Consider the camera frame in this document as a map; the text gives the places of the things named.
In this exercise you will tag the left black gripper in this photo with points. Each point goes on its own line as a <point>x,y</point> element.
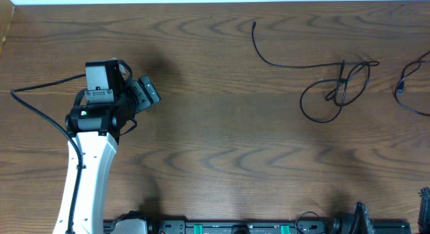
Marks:
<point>145,93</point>

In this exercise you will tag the cardboard panel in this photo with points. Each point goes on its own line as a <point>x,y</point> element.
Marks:
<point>7,9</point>

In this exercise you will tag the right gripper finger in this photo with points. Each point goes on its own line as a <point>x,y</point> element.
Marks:
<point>423,220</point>
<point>362,220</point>

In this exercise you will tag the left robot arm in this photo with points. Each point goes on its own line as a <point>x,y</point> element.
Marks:
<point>94,125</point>

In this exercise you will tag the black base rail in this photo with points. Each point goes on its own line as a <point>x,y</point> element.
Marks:
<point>188,227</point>

